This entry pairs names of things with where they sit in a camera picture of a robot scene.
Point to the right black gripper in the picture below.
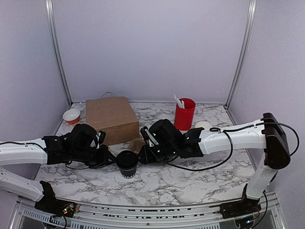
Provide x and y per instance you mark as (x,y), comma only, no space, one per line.
(146,157)

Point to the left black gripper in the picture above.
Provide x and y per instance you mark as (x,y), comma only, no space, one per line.
(104,159)

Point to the black plastic cup lid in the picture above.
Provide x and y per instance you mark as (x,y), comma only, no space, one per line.
(126,160)

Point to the black paper coffee cup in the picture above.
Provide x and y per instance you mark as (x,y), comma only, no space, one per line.
(128,173)

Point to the brown pulp cup carrier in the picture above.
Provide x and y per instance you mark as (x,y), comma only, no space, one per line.
(136,145)

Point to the brown paper bag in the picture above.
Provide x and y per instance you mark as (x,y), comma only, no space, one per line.
(115,117)

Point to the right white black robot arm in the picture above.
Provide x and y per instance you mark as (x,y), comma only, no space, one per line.
(266,134)

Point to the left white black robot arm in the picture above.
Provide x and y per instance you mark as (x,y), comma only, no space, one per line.
(49,150)

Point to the red cylindrical container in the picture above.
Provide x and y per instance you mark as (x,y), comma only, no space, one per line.
(184,116)

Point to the white wrapped straws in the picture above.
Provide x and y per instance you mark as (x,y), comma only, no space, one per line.
(179,102)

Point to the stack of paper cups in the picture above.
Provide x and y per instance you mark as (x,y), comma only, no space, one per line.
(203,124)

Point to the orange white bowl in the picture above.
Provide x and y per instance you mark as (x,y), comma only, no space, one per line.
(72,116)

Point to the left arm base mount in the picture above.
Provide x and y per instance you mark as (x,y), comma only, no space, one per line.
(57,207)

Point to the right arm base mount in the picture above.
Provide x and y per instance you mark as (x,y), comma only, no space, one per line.
(231,210)

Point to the front aluminium rail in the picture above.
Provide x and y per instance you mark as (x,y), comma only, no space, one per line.
(81,215)

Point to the left aluminium frame post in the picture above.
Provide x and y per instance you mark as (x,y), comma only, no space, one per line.
(56,50)

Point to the aluminium frame post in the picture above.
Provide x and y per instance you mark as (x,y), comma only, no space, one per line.
(56,50)
(243,52)

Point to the right aluminium frame post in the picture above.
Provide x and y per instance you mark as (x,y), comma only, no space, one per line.
(243,52)

